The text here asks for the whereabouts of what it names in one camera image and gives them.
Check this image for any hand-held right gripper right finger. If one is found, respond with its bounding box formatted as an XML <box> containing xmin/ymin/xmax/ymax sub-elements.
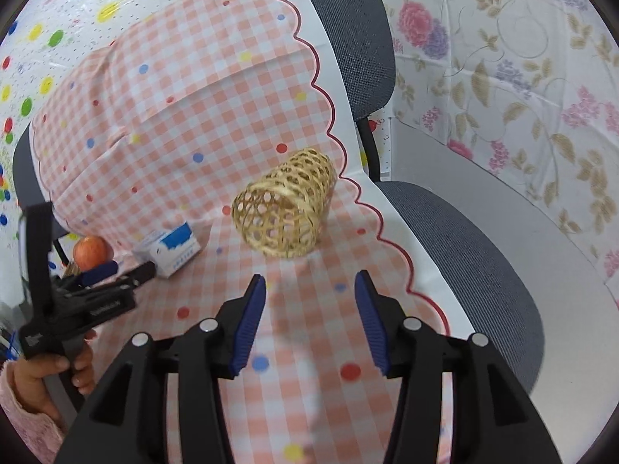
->
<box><xmin>354</xmin><ymin>270</ymin><xmax>564</xmax><ymax>464</ymax></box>

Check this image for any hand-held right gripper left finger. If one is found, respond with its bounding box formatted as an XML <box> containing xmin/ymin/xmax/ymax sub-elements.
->
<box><xmin>53</xmin><ymin>274</ymin><xmax>268</xmax><ymax>464</ymax></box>

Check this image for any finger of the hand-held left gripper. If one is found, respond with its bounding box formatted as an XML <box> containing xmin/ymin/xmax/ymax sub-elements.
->
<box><xmin>63</xmin><ymin>262</ymin><xmax>158</xmax><ymax>300</ymax></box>
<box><xmin>58</xmin><ymin>260</ymin><xmax>120</xmax><ymax>291</ymax></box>

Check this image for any white and blue milk carton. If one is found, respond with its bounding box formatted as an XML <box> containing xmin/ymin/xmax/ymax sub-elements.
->
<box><xmin>132</xmin><ymin>221</ymin><xmax>201</xmax><ymax>278</ymax></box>

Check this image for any person's left forearm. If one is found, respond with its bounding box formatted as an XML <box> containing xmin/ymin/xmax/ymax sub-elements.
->
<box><xmin>0</xmin><ymin>360</ymin><xmax>71</xmax><ymax>464</ymax></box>

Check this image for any person's left hand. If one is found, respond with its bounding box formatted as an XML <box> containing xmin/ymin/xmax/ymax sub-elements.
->
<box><xmin>10</xmin><ymin>331</ymin><xmax>97</xmax><ymax>426</ymax></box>

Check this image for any red apple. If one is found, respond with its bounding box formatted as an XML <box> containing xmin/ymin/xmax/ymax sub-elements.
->
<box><xmin>72</xmin><ymin>236</ymin><xmax>115</xmax><ymax>271</ymax></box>

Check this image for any woven bamboo basket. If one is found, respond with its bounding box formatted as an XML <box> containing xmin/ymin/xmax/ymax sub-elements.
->
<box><xmin>231</xmin><ymin>147</ymin><xmax>338</xmax><ymax>258</ymax></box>

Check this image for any pink checked tablecloth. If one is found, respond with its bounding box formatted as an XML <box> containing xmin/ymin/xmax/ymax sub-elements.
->
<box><xmin>29</xmin><ymin>0</ymin><xmax>477</xmax><ymax>464</ymax></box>

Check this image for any grey office chair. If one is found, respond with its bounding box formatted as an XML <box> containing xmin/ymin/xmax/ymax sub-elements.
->
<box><xmin>12</xmin><ymin>0</ymin><xmax>554</xmax><ymax>397</ymax></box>

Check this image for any floral print wall sheet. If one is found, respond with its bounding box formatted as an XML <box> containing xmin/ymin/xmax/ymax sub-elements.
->
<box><xmin>363</xmin><ymin>0</ymin><xmax>619</xmax><ymax>310</ymax></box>

